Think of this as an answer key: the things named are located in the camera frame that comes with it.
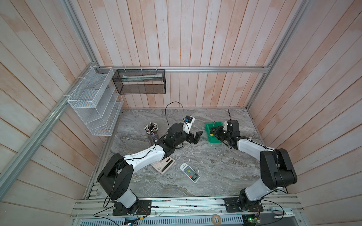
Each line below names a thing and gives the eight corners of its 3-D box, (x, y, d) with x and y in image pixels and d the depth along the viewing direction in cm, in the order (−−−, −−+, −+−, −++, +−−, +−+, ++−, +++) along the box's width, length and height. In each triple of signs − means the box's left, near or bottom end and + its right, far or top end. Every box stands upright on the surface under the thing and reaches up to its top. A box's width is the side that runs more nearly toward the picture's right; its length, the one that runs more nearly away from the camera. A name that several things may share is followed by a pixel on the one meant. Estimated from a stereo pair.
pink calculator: (152, 166, 90) (151, 163, 87) (164, 153, 96) (163, 150, 93) (163, 176, 86) (163, 173, 83) (175, 162, 92) (175, 159, 88)
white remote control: (179, 168, 89) (179, 167, 88) (185, 163, 91) (185, 161, 90) (195, 183, 83) (195, 182, 82) (200, 177, 86) (200, 176, 84)
